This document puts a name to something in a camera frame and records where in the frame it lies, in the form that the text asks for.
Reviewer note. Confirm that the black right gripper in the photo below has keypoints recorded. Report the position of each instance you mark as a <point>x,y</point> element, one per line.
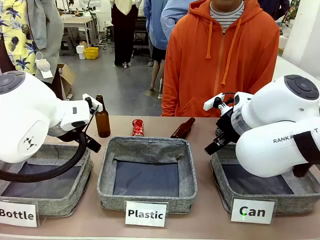
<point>228,127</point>

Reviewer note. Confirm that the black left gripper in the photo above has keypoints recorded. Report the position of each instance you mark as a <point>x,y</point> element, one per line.
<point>67,133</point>

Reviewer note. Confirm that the brown glass beer bottle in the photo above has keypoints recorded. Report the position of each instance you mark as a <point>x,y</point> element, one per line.
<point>182,130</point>
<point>103,125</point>

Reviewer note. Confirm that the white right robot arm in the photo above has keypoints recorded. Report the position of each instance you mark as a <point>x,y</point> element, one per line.
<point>270,155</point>

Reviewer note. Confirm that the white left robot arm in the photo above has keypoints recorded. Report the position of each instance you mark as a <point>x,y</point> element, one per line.
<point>25,112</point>

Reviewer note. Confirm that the crushed red can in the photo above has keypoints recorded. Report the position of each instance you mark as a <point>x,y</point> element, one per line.
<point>138,128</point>

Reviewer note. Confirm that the grey fabric basket bottle label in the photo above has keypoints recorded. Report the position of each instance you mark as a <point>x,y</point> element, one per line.
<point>62,202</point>

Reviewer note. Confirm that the white Can sign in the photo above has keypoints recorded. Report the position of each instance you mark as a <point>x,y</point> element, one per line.
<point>252,211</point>

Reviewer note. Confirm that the grey fabric basket plastic label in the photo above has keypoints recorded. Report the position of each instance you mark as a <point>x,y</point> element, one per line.
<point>147,201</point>

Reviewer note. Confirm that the grey fabric basket can label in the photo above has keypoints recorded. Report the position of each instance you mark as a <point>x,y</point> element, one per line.
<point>290,202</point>

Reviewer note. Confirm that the cardboard box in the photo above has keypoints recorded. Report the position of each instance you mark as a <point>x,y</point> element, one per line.
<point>66,80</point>

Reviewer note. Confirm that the person in orange hoodie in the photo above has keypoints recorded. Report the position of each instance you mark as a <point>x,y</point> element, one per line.
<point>220,70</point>

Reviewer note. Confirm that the white Plastic sign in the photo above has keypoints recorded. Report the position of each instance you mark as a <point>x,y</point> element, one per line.
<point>145,214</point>

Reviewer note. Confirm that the yellow plastic crate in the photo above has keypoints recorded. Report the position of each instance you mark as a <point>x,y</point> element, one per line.
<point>91,53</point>

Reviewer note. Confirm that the white plastic bin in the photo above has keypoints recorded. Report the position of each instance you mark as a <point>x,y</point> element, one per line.
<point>80,52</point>

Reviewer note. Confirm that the grey step stool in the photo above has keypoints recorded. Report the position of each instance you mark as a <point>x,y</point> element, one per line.
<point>67,46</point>

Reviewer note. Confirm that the white Bottle sign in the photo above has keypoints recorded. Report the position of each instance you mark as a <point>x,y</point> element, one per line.
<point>17,214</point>

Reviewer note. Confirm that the white side table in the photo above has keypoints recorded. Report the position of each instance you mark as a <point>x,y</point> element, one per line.
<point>297,68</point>

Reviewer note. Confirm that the person in black skirt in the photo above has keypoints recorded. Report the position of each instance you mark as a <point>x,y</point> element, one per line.
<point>123,30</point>

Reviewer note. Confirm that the white workbench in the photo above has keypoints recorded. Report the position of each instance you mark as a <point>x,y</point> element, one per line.
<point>80,23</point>

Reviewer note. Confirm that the grey jacket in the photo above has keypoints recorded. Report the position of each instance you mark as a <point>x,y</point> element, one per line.
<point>47,25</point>

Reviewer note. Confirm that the person in blue shirt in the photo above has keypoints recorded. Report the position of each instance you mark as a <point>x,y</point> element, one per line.
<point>156,30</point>

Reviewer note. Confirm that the person in yellow floral shirt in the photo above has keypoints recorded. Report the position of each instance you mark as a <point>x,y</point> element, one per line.
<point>15,37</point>

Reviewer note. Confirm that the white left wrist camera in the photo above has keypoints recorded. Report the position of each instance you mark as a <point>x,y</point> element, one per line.
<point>97,102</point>

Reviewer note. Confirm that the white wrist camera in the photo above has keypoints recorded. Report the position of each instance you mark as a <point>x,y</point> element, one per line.
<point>97,102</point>
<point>212,101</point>

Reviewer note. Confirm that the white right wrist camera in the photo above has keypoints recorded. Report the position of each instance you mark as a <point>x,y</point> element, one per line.
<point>212,101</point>

